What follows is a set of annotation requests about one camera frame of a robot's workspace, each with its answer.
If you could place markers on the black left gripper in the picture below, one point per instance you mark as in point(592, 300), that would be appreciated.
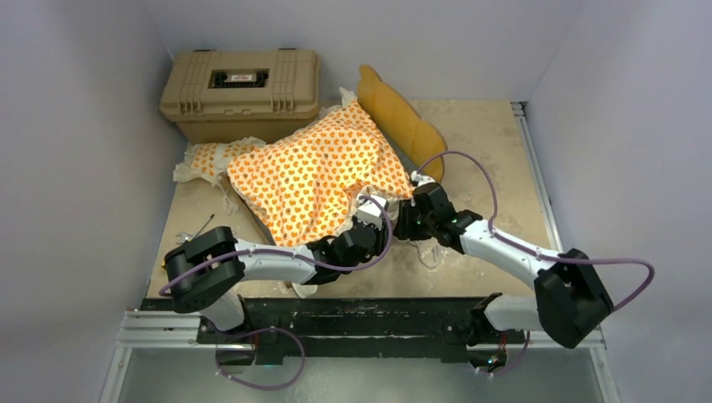
point(382, 236)

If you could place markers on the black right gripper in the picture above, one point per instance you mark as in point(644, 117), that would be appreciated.
point(404, 229)

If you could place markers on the orange patterned white blanket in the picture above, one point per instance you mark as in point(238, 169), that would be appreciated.
point(305, 187)

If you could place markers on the wooden pet bed frame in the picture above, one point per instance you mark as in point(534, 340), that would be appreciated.
point(413, 138)

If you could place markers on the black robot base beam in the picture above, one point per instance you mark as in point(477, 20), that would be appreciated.
point(446, 328)

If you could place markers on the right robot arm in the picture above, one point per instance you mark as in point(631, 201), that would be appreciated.
point(569, 300)

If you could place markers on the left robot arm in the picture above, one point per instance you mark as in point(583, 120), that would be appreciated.
point(202, 272)

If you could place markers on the small orange patterned pillow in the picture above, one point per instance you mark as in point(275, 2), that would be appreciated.
point(209, 161)

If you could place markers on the tan plastic tool case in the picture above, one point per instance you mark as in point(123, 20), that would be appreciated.
point(219, 97)

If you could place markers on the silver open-end wrench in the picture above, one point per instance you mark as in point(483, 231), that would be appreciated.
point(183, 237)

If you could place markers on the yellow black screwdriver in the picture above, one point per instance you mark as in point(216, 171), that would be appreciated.
point(203, 226)

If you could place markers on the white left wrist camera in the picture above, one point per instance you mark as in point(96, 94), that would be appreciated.
point(372, 210)

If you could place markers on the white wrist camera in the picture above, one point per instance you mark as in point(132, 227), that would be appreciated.
point(372, 210)
point(419, 179)

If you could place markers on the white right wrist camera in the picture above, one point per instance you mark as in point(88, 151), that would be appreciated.
point(419, 179)

